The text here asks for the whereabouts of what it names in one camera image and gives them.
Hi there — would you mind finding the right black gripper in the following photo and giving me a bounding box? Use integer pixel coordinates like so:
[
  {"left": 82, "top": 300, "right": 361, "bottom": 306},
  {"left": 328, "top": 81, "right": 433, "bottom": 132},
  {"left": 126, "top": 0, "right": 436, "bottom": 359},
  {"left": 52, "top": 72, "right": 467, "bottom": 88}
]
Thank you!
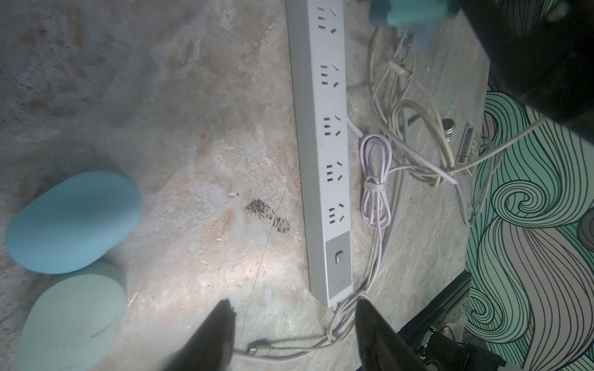
[{"left": 459, "top": 1, "right": 593, "bottom": 142}]

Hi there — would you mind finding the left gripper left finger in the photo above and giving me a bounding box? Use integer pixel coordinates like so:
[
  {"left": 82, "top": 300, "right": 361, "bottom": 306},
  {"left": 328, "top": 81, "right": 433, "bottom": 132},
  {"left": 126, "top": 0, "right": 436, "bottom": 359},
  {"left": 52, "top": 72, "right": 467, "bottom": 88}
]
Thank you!
[{"left": 165, "top": 299, "right": 236, "bottom": 371}]

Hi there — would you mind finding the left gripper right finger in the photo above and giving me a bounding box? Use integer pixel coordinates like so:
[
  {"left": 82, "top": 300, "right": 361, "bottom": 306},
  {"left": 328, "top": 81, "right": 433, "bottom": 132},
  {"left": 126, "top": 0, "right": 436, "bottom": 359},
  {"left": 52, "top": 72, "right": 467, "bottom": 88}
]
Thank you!
[{"left": 355, "top": 299, "right": 426, "bottom": 371}]

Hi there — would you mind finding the teal charger adapter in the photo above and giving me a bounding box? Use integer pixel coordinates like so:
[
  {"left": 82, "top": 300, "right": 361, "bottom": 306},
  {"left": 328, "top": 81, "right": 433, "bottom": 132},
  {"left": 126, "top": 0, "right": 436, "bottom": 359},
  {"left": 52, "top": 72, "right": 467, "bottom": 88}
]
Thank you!
[{"left": 369, "top": 0, "right": 459, "bottom": 27}]

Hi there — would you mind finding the white power strip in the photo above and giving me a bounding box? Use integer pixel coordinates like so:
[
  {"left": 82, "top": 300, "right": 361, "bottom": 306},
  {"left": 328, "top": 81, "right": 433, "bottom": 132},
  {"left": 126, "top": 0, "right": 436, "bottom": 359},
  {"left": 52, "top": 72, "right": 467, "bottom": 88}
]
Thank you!
[{"left": 286, "top": 0, "right": 354, "bottom": 308}]

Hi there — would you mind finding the small card box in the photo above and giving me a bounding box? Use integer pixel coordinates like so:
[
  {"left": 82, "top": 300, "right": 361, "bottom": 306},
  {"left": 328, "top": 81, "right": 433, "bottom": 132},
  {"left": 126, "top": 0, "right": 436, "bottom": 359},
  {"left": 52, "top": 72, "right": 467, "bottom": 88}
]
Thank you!
[{"left": 456, "top": 125, "right": 480, "bottom": 167}]

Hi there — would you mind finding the blue earbud case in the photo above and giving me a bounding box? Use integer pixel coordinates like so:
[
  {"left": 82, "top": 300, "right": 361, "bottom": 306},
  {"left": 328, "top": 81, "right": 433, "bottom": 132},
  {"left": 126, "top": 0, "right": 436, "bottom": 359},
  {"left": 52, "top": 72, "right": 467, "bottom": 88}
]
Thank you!
[{"left": 5, "top": 171, "right": 142, "bottom": 275}]

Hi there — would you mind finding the white power strip cord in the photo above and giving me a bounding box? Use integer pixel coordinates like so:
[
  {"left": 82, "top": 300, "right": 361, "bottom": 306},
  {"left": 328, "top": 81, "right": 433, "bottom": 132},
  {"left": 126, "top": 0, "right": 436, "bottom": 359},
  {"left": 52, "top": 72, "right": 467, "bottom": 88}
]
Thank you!
[{"left": 231, "top": 203, "right": 395, "bottom": 363}]

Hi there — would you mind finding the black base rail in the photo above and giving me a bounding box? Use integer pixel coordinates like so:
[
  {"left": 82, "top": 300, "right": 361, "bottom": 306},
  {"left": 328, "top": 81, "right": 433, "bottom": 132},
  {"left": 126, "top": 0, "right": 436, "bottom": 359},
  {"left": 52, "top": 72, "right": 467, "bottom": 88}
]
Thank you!
[{"left": 398, "top": 271, "right": 507, "bottom": 370}]

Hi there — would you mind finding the beige coiled cable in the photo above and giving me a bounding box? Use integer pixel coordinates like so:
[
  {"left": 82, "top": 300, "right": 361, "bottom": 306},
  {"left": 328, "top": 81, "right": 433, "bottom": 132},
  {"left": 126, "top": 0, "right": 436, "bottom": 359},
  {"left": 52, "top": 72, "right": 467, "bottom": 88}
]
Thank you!
[{"left": 368, "top": 27, "right": 549, "bottom": 228}]

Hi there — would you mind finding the lavender coiled cable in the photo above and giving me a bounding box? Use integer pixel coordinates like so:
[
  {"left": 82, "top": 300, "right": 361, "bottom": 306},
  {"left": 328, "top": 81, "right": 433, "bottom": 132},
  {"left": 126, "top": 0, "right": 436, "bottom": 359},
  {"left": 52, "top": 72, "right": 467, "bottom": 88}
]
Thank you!
[{"left": 359, "top": 133, "right": 395, "bottom": 230}]

